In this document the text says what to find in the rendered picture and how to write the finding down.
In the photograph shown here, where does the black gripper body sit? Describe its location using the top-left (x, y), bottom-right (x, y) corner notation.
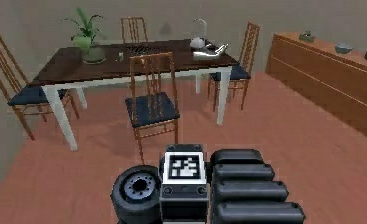
top-left (110, 164), bottom-right (163, 224)

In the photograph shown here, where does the dark wood dining table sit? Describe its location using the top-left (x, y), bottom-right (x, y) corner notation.
top-left (28, 38), bottom-right (240, 152)

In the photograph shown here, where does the wooden chair blue seat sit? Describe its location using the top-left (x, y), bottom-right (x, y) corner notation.
top-left (124, 51), bottom-right (181, 165)
top-left (0, 33), bottom-right (81, 142)
top-left (120, 16), bottom-right (149, 45)
top-left (206, 21), bottom-right (261, 113)

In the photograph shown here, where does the dark placemat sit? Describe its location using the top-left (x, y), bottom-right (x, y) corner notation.
top-left (125, 43), bottom-right (161, 56)

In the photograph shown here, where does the silver pan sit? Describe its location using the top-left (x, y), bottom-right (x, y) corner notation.
top-left (192, 43), bottom-right (230, 62)

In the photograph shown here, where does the green house plant in pot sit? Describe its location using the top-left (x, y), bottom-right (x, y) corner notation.
top-left (60, 7), bottom-right (108, 65)

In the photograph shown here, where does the brown wooden sideboard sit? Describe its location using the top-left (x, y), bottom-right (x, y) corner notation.
top-left (264, 31), bottom-right (367, 142)

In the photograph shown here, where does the blue grey bowl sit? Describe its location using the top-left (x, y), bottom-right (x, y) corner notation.
top-left (334, 42), bottom-right (354, 55)

